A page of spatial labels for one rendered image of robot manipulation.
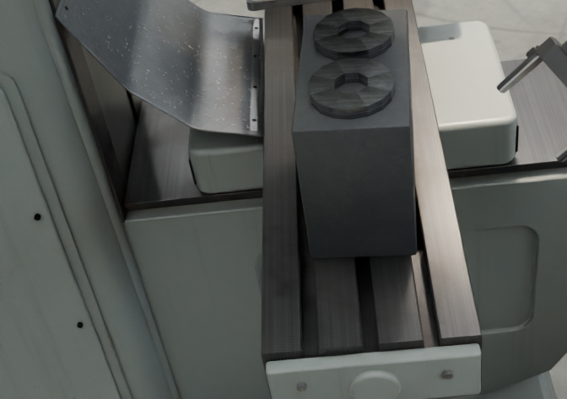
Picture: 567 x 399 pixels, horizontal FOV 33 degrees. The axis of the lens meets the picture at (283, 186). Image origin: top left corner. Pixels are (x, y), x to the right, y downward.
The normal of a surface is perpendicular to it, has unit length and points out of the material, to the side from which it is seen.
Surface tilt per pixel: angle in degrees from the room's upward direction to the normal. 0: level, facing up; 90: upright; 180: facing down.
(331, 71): 0
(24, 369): 88
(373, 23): 0
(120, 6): 63
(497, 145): 90
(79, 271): 88
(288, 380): 90
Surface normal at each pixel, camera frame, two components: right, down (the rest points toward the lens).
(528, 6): -0.13, -0.74
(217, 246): 0.01, 0.66
